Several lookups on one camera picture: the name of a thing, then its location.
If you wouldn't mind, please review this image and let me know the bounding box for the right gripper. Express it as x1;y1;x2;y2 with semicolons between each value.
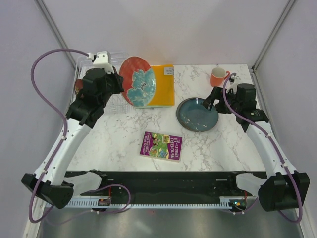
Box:
200;86;241;114

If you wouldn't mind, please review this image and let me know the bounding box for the dark blue floral plate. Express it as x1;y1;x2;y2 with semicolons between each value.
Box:
176;97;219;132

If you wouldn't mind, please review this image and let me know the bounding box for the red plate with blue flower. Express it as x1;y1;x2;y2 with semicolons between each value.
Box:
119;56;156;108

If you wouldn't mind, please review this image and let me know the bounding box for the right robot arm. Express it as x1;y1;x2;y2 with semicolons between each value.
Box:
202;83;310;213

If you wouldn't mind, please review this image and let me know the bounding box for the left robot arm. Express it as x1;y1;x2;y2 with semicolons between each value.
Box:
21;67;123;209

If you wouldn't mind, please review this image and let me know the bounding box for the orange mug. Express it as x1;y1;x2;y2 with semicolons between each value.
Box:
210;67;230;87

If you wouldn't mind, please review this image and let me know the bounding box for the orange folder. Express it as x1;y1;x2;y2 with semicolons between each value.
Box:
146;64;175;108

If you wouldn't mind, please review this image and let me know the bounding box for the purple Treehouse book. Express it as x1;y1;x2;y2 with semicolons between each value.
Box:
140;131;183;162

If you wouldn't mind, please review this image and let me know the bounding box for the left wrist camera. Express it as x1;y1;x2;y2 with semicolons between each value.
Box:
93;51;112;69

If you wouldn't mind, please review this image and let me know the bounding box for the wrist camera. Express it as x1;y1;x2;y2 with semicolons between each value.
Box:
93;51;112;69
226;76;241;94

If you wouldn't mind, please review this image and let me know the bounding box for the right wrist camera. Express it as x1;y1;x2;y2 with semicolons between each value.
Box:
226;76;241;94

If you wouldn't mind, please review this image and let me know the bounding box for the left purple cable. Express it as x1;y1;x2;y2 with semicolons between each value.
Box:
28;49;95;224

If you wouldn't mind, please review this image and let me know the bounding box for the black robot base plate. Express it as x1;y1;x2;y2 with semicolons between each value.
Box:
74;170;270;206

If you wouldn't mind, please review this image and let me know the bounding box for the white cable duct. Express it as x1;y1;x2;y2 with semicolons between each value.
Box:
66;196;245;209

